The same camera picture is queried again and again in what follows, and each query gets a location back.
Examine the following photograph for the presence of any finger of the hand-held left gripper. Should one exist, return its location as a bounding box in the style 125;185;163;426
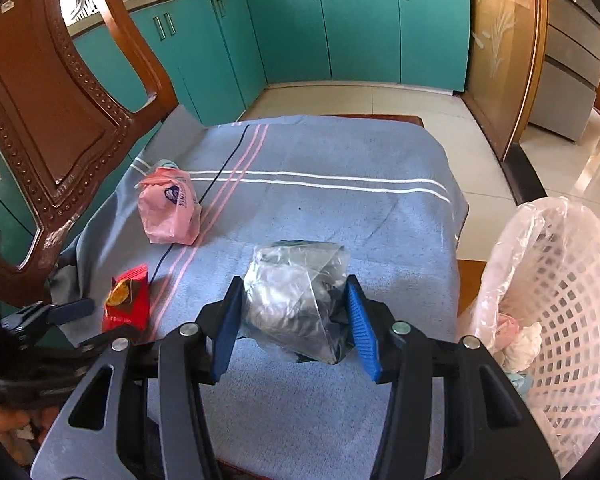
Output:
0;297;97;346
77;324;142;358

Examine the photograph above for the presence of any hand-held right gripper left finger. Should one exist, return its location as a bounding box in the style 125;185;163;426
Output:
30;276;246;480

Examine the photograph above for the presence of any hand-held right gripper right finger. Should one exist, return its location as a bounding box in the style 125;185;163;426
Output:
345;275;563;480

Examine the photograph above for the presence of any clear plastic bag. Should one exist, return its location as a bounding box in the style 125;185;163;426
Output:
242;241;353;366

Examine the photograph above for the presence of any pink snack packet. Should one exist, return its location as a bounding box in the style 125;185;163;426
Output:
495;312;521;356

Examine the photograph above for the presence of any white tissue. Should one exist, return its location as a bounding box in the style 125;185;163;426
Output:
505;322;543;368

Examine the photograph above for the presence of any blue face mask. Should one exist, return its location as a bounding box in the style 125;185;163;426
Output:
505;370;531;393

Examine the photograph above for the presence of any white plastic mesh basket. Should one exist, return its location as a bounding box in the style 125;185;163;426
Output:
457;196;600;480

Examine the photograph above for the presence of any red snack packet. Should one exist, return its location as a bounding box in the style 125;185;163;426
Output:
101;264;151;333

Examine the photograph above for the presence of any pink plastic bag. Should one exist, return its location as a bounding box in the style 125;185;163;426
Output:
136;165;202;246

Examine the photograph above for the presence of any blue striped towel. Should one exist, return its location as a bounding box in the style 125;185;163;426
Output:
50;114;470;471

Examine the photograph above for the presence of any carved wooden chair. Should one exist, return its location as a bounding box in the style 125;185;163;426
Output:
0;0;491;480

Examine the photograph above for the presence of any wood framed glass sliding door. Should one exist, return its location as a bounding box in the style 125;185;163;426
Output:
462;0;551;161

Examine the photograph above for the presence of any grey refrigerator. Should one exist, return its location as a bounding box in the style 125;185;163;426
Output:
527;0;600;143

